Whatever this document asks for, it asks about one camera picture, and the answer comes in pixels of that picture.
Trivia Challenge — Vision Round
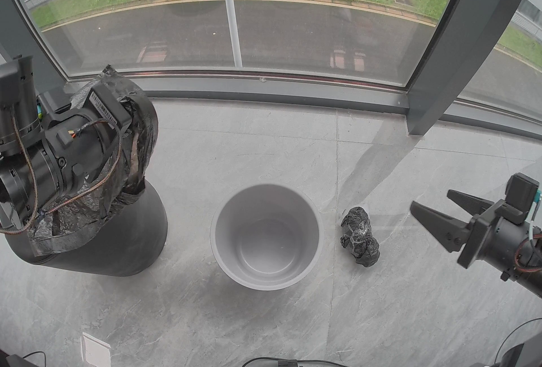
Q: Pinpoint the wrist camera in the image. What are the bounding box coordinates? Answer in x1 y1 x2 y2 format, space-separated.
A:
487 172 542 226
36 89 73 126

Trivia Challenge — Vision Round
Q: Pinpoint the crumpled black plastic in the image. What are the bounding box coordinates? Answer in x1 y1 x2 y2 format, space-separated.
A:
340 206 381 269

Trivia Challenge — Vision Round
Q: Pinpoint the dark grey round chair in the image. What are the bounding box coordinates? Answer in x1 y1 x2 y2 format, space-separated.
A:
5 179 169 278

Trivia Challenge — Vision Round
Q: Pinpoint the black cable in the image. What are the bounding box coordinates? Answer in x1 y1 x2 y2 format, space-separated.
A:
495 318 542 367

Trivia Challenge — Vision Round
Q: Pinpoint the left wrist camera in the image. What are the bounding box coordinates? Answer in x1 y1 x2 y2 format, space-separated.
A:
36 89 73 126

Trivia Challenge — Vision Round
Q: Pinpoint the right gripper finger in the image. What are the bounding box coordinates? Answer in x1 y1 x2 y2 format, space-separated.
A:
409 200 471 254
447 188 496 216

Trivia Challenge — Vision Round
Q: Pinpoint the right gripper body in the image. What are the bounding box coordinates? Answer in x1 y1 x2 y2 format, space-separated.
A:
457 206 542 298

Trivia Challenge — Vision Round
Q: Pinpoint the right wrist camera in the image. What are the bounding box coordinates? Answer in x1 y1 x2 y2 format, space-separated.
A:
487 172 542 226

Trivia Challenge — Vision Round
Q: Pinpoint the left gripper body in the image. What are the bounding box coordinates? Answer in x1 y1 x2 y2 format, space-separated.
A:
0 83 132 232

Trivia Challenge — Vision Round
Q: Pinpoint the window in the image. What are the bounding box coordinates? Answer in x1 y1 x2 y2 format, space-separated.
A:
0 0 542 138

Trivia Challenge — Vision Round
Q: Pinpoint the white trash bin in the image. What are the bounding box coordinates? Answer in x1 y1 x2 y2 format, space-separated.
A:
210 184 325 292

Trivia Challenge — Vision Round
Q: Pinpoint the black plastic bag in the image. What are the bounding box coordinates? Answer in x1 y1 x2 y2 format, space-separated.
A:
29 64 159 258

